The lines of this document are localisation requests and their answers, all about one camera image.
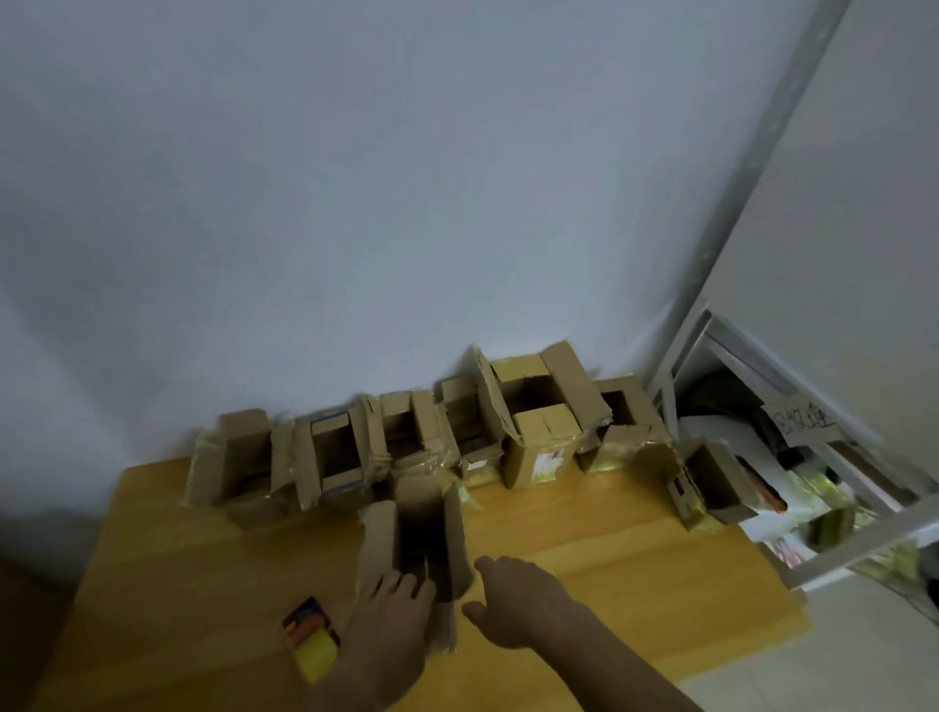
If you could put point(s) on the person's right hand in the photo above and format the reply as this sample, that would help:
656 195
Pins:
528 609

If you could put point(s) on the person's left hand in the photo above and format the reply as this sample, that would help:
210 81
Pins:
389 631

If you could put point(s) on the orange dispenser with yellow tape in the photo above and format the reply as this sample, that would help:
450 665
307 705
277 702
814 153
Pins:
312 645

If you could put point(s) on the row of cardboard boxes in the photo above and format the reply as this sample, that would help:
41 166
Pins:
532 455

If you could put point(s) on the person's right forearm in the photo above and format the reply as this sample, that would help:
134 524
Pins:
616 675

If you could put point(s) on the small box at table edge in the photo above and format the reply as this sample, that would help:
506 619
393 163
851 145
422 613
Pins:
766 524

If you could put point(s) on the yellow wooden table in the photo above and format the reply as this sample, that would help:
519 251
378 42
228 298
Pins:
623 587

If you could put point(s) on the pink printed white paper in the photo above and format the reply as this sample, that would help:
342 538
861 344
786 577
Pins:
788 554

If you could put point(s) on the orange black item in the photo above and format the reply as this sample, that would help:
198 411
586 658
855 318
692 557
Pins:
774 495

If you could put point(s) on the black bag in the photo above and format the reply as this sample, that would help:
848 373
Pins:
722 396

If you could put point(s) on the handwritten paper sign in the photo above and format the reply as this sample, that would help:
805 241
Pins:
800 424

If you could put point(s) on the white metal shelf rack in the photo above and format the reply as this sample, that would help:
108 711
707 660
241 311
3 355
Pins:
744 191

